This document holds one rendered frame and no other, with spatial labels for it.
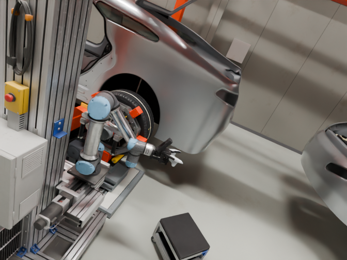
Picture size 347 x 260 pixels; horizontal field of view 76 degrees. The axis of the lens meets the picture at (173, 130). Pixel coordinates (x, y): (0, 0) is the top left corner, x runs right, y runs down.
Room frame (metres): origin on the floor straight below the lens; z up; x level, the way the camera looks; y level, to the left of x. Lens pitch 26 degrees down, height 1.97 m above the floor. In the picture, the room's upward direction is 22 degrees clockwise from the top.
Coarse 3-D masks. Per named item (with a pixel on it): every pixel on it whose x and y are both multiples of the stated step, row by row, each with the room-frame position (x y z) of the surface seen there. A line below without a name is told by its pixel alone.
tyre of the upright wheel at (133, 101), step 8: (120, 96) 1.93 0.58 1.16; (128, 96) 1.96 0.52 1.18; (136, 96) 2.06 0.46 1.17; (128, 104) 1.91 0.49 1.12; (136, 104) 1.93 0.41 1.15; (144, 104) 2.04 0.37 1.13; (144, 112) 1.95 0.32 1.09; (144, 120) 1.89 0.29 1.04; (152, 120) 2.06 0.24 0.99; (144, 128) 1.88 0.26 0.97; (152, 128) 2.06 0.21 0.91; (144, 136) 1.88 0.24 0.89; (128, 152) 1.89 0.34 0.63
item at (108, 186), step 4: (124, 176) 2.12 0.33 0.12; (104, 180) 1.90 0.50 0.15; (120, 180) 2.01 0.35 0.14; (104, 184) 1.85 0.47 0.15; (108, 184) 1.87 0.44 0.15; (112, 184) 1.89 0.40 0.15; (116, 184) 1.91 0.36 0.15; (104, 188) 1.85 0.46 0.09; (108, 188) 1.84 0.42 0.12; (112, 188) 1.83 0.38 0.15
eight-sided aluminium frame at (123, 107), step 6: (120, 102) 1.90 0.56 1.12; (120, 108) 1.83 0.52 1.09; (126, 108) 1.83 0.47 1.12; (132, 120) 1.81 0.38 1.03; (132, 126) 1.81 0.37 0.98; (138, 126) 1.85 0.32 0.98; (138, 132) 1.82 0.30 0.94; (108, 150) 1.83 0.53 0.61; (120, 150) 1.82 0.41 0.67; (126, 150) 1.81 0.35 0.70
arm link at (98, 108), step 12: (96, 96) 1.10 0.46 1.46; (108, 96) 1.16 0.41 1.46; (96, 108) 1.06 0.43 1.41; (108, 108) 1.08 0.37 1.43; (96, 120) 1.06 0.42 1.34; (96, 132) 1.08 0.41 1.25; (84, 144) 1.10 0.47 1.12; (96, 144) 1.10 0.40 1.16; (84, 156) 1.07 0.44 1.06; (96, 156) 1.11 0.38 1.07; (84, 168) 1.06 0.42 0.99
